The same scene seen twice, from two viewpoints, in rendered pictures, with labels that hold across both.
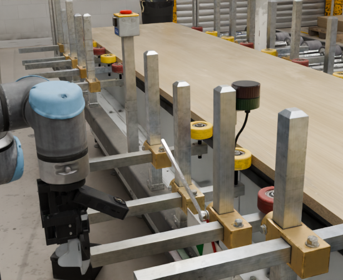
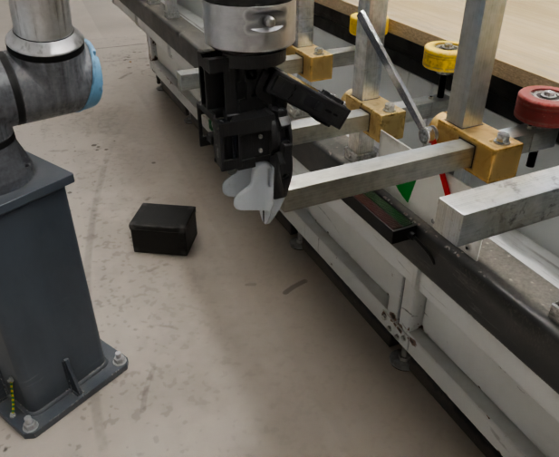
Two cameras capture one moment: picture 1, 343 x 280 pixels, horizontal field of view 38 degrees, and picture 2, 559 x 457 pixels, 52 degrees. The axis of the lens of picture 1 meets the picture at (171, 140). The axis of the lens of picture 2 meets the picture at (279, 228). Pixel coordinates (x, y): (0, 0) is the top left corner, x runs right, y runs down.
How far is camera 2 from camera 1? 41 cm
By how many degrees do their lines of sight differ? 14
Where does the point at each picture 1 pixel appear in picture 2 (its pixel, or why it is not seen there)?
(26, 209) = (81, 167)
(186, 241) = (421, 170)
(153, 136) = (303, 34)
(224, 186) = (477, 82)
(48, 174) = (231, 32)
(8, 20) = not seen: outside the picture
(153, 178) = not seen: hidden behind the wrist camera
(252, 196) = not seen: hidden behind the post
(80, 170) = (288, 26)
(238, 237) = (503, 160)
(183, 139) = (375, 21)
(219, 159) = (479, 33)
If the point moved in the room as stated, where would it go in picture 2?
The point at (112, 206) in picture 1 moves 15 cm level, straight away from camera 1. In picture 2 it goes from (327, 104) to (291, 63)
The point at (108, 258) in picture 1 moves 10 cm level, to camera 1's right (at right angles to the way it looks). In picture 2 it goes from (310, 196) to (391, 191)
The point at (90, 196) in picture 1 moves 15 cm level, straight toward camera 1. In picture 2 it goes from (296, 83) to (352, 142)
